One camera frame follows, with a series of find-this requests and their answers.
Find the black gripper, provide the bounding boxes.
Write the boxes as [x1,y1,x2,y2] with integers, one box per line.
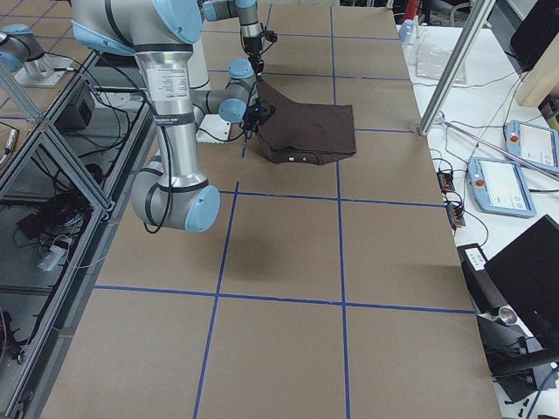
[242,102,275,131]
[242,37,266,76]

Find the dark brown t-shirt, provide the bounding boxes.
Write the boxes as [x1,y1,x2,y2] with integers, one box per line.
[253,81,356,165]

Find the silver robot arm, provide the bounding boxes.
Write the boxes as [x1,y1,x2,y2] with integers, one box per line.
[202,0,266,76]
[71,1,277,234]

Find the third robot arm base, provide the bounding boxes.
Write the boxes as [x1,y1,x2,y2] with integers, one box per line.
[1,24,74,88]

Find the near teach pendant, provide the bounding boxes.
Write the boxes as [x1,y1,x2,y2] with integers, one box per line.
[467,157,536,218]

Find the teach pendant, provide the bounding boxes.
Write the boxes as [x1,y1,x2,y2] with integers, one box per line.
[505,120,558,173]
[467,157,536,218]

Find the far teach pendant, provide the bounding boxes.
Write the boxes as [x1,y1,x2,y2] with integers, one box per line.
[505,120,558,173]

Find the black monitor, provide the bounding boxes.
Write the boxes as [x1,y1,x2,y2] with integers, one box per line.
[485,215,558,347]

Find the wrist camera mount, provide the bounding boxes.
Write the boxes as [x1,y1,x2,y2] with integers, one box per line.
[262,30,278,44]

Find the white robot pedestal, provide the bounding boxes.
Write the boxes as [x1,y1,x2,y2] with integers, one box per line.
[187,0,232,145]

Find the aluminium frame rack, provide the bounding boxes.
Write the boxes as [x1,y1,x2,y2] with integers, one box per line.
[1,52,154,418]

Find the aluminium frame post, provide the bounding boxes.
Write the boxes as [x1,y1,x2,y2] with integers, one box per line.
[418,0,495,136]

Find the black camera stand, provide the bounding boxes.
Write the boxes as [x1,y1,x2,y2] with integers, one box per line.
[457,244,558,402]

